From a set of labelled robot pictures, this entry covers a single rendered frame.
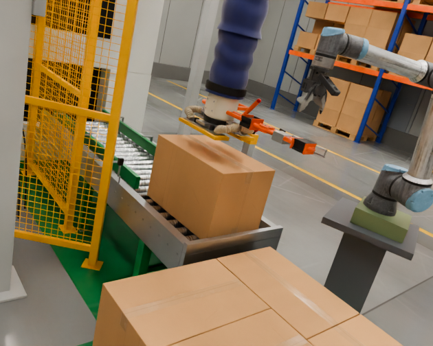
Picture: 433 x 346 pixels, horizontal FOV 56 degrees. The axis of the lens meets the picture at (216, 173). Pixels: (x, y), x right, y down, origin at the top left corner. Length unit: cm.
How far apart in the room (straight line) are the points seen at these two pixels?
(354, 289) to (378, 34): 787
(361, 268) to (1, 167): 202
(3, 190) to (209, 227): 103
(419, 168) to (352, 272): 74
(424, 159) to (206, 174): 111
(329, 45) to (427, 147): 80
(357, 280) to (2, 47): 222
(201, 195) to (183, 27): 1051
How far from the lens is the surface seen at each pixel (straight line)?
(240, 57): 214
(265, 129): 199
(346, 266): 261
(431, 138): 228
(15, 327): 238
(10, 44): 205
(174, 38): 1231
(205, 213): 212
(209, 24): 516
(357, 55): 190
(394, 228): 244
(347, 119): 1002
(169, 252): 212
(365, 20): 1020
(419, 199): 234
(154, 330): 158
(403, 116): 1077
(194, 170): 216
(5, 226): 235
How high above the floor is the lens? 158
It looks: 19 degrees down
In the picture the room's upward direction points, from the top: 14 degrees clockwise
